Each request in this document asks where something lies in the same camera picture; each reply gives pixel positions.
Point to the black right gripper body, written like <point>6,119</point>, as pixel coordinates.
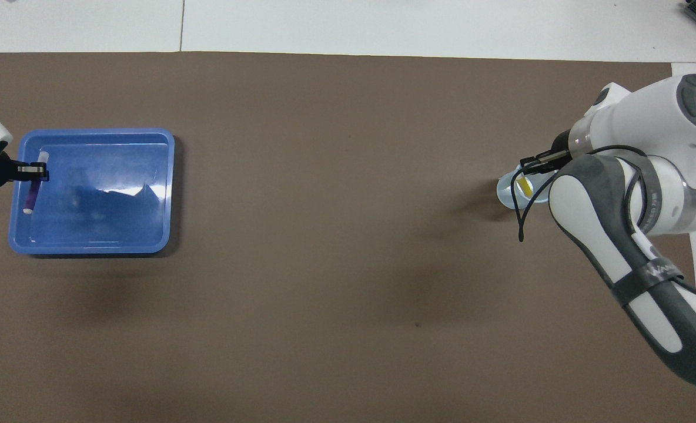
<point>561,147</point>

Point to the purple marker pen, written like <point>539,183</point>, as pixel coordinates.
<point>32,197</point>

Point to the yellow marker pen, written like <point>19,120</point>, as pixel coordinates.
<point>525,186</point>

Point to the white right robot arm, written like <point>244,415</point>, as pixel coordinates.
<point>648,176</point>

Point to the blue plastic tray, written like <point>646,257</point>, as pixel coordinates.
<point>101,205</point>

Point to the clear plastic cup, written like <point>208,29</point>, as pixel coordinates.
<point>505,191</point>

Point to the brown table mat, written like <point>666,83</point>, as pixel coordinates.
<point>348,294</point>

